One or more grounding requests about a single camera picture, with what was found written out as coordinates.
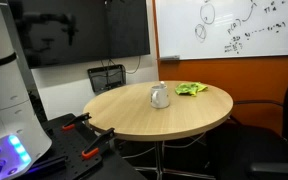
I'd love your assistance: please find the white ceramic mug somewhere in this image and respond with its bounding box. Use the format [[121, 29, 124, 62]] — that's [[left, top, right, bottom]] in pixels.
[[149, 84, 171, 110]]

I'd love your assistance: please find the grey whiteboard eraser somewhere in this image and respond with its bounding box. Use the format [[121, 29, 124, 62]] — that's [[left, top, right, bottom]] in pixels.
[[157, 55, 181, 62]]

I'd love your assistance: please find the green crumpled cloth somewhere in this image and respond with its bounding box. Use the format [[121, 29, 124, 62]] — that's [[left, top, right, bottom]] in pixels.
[[174, 82, 209, 98]]

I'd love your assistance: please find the metal table leg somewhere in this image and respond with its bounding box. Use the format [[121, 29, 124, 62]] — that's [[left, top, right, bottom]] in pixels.
[[155, 141, 165, 180]]

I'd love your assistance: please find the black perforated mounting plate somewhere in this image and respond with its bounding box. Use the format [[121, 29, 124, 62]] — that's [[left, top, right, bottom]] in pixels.
[[26, 113, 146, 180]]

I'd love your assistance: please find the whiteboard with writing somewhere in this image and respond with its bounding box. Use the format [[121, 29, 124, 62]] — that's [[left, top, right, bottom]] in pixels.
[[154, 0, 288, 61]]

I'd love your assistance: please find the black office chair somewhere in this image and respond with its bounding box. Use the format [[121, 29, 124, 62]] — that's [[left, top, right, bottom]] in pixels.
[[213, 62, 288, 180]]

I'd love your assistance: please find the black TV wall cable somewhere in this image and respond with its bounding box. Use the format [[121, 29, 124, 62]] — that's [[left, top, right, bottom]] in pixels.
[[100, 55, 142, 75]]

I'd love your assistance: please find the black wire wall basket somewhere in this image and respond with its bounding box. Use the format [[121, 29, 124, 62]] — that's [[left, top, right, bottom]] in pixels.
[[87, 64, 127, 94]]

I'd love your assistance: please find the black wall-mounted TV screen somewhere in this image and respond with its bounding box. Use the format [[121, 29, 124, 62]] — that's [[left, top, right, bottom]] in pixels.
[[7, 0, 151, 70]]

